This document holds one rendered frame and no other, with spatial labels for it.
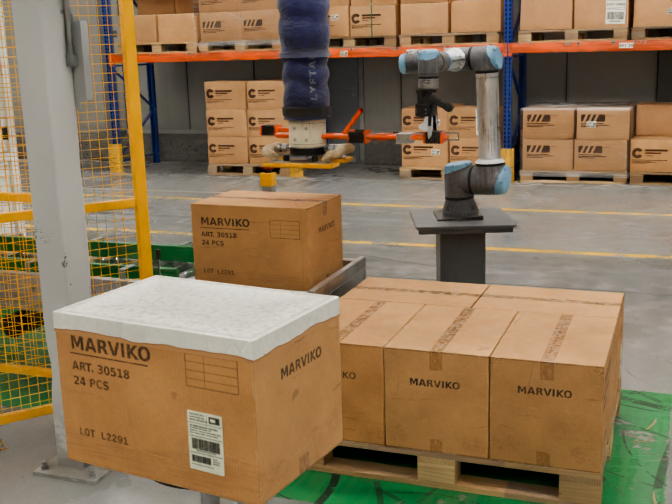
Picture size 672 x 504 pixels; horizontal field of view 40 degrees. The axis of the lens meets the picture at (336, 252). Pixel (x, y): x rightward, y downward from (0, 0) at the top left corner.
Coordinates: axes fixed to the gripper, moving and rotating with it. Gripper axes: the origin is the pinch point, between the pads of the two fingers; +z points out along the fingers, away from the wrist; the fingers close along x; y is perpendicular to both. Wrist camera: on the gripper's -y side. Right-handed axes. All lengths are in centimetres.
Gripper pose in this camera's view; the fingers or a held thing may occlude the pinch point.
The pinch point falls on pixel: (433, 135)
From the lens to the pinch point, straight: 412.5
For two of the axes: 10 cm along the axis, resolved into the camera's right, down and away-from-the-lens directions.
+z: 0.3, 9.8, 2.2
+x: -3.5, 2.1, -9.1
